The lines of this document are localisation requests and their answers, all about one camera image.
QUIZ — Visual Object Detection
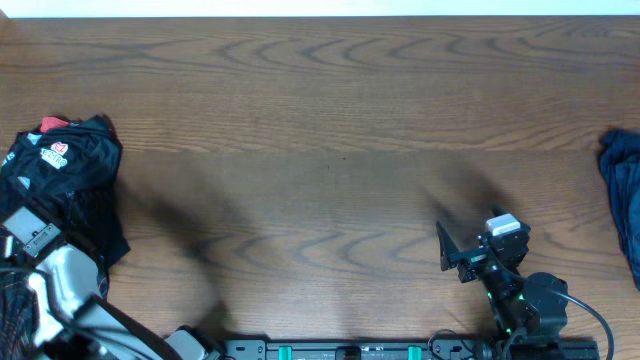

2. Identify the black orange-patterned jersey shirt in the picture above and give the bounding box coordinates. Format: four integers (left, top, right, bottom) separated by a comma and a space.
0, 114, 131, 360

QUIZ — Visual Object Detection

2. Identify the red printed t-shirt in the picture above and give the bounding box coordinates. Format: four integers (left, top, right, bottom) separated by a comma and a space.
40, 116, 69, 133

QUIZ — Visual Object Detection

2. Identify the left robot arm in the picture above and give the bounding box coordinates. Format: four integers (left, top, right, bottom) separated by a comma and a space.
1, 203, 227, 359

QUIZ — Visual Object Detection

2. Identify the dark navy blue garment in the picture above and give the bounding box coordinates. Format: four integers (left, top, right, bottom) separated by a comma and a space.
598, 129, 639, 288

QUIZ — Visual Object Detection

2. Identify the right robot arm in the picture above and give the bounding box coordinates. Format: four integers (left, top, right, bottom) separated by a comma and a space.
436, 208, 569, 359

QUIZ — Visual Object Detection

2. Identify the black mounting rail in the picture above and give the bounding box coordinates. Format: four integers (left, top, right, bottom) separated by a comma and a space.
219, 337, 600, 360

